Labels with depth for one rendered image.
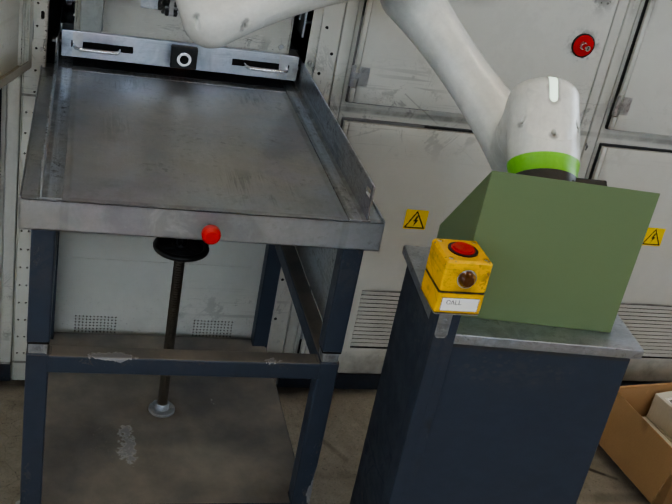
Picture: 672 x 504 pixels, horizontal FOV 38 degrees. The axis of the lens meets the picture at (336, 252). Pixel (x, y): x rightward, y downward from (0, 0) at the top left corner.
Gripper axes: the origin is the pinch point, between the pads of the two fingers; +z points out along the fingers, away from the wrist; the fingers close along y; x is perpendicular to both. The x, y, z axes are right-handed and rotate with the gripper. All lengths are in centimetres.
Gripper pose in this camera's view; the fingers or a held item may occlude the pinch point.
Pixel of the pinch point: (166, 2)
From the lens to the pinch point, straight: 220.1
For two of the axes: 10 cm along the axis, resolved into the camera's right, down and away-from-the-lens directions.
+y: -0.5, 10.0, -0.4
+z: -2.7, 0.3, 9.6
